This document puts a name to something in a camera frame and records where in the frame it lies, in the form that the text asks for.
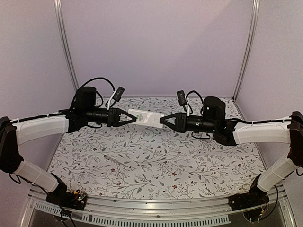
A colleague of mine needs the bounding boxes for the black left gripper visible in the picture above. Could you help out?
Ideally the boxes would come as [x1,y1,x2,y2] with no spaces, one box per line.
[84,107,137,127]

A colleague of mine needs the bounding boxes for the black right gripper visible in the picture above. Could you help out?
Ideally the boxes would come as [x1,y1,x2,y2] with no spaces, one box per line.
[159,113,217,134]

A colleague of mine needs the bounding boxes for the white remote control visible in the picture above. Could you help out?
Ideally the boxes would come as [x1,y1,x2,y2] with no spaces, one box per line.
[127,109,164,129]

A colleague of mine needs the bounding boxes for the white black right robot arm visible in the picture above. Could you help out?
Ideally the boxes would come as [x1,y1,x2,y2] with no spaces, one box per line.
[160,96,303,206]

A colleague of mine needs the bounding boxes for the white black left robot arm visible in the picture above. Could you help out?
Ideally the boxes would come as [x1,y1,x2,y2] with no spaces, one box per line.
[0,87,136,205]

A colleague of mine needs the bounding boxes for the floral patterned table mat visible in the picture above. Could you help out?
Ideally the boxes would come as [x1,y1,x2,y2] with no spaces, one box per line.
[48,96,266,200]

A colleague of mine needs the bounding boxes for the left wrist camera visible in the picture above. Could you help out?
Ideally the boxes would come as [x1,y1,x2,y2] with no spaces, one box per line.
[107,87,125,110]

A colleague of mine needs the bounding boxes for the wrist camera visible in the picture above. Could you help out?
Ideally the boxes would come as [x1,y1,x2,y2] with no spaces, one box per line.
[107,87,125,110]
[176,90,192,116]

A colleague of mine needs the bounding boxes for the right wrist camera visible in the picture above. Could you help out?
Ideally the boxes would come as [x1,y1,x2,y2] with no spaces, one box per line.
[176,90,192,116]

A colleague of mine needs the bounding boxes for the aluminium front rail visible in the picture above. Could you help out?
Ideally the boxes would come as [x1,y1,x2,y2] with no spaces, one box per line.
[20,185,299,227]

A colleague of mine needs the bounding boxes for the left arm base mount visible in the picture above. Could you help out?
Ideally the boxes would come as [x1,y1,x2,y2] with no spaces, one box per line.
[46,187,87,210]

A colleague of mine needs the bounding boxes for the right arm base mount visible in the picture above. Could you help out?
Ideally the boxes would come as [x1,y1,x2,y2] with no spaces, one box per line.
[228,191,269,222]

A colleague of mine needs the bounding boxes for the left aluminium frame post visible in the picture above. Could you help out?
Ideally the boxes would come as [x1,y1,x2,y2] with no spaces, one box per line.
[53,0,80,91]

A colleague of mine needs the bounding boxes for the aluminium frame post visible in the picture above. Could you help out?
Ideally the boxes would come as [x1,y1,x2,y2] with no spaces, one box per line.
[53,0,80,91]
[232,0,260,102]

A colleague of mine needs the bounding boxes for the right aluminium frame post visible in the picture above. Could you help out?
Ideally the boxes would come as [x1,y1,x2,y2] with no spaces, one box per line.
[232,0,260,102]

